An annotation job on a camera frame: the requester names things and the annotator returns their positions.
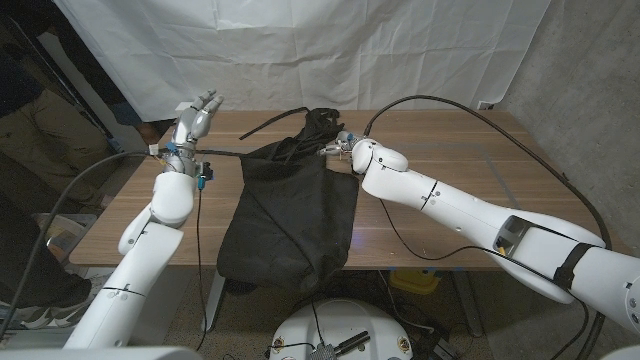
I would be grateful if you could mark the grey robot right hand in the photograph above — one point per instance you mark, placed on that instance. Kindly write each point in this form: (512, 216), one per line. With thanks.
(344, 147)

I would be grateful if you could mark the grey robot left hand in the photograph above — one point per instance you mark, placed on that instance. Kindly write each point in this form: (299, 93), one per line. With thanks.
(187, 135)

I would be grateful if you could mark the black apron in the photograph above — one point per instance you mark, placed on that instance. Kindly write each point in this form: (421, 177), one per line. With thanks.
(290, 220)

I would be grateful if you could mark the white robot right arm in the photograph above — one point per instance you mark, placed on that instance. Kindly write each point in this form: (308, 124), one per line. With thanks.
(450, 205)

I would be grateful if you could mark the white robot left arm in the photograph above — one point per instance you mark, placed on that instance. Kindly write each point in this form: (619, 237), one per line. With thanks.
(145, 250)

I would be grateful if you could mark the person in blue jeans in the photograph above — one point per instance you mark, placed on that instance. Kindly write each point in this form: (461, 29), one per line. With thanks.
(127, 116)

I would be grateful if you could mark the white creased backdrop sheet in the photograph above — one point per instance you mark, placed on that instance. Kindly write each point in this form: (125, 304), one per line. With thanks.
(300, 50)

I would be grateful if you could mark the person in khaki trousers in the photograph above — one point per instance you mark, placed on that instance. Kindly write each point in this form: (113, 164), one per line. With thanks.
(55, 135)

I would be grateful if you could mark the yellow plastic box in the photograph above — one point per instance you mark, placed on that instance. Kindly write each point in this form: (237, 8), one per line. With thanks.
(415, 282)

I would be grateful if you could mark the clear plastic storage box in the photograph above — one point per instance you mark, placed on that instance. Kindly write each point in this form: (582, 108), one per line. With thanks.
(60, 235)

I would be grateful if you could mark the grey table leg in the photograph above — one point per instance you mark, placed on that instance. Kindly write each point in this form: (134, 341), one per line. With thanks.
(214, 300)
(470, 310)

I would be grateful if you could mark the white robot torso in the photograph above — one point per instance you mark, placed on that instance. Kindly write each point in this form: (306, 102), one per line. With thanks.
(345, 320)

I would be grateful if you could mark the person in black trousers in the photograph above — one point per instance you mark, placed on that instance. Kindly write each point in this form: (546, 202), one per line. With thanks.
(30, 270)

